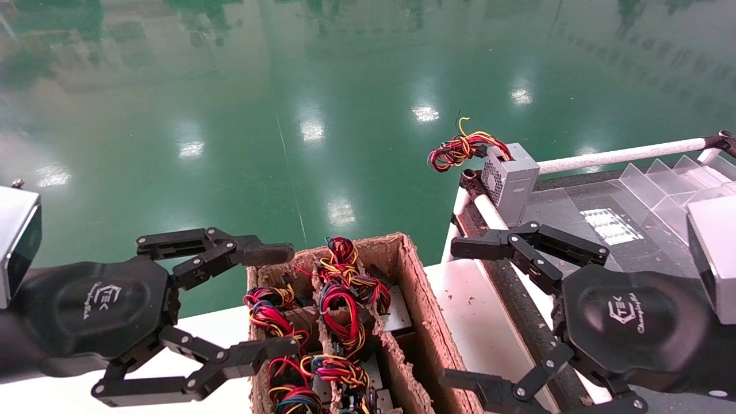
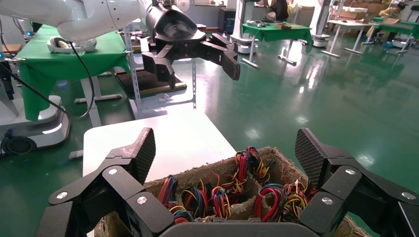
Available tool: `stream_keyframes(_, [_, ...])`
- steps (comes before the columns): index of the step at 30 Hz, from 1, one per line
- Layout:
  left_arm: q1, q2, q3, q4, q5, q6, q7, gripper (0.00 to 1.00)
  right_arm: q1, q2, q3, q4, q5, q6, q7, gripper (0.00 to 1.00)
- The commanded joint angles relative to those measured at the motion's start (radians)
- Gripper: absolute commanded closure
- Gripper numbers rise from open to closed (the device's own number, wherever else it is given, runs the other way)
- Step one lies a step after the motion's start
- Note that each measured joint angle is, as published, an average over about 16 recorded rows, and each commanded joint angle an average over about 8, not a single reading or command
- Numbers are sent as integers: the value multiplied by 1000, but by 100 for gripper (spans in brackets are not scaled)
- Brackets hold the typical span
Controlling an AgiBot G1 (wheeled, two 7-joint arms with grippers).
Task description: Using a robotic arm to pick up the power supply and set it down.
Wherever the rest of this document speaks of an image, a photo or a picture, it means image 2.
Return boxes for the perforated metal rack frame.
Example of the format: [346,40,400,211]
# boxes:
[123,24,198,120]

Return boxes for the green tablecloth with cardboard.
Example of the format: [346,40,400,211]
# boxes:
[373,17,419,40]

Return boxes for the black hanging cable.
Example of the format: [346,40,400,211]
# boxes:
[0,40,96,120]

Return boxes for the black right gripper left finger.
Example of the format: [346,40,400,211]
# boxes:
[34,127,176,237]

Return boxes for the cardboard boxes stack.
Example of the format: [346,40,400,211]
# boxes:
[338,0,389,21]

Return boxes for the person in black clothes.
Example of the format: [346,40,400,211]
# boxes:
[265,0,298,22]

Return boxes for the brown item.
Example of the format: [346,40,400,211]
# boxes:
[274,23,304,31]

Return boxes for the person in yellow clothes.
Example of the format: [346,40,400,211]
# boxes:
[366,1,407,48]

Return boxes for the black mat wooden tray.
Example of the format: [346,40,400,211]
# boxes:
[115,69,188,99]

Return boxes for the colourful wire bundles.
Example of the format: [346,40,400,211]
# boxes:
[222,146,273,197]

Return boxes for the dark cabinet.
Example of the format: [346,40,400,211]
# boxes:
[217,7,237,34]

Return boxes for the brown divided pulp box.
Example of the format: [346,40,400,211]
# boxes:
[94,146,372,237]

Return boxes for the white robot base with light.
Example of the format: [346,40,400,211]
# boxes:
[0,95,71,157]

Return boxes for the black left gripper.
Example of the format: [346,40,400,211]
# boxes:
[140,3,241,90]

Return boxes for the power supply with coloured wires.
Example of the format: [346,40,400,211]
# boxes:
[157,174,179,210]
[210,186,232,220]
[253,181,316,224]
[168,205,194,225]
[181,186,210,219]

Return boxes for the green tablecloth with headset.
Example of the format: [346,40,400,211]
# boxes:
[16,25,131,122]

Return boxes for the white headset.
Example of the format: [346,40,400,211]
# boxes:
[46,37,98,54]

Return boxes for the green tablecloth with brown item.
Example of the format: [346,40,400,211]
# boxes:
[241,23,314,45]

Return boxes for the white standing robot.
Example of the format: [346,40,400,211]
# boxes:
[309,0,332,48]
[229,0,260,55]

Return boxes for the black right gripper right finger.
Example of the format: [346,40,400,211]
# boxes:
[294,127,419,237]

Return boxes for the white bare table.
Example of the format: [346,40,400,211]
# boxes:
[321,19,378,59]

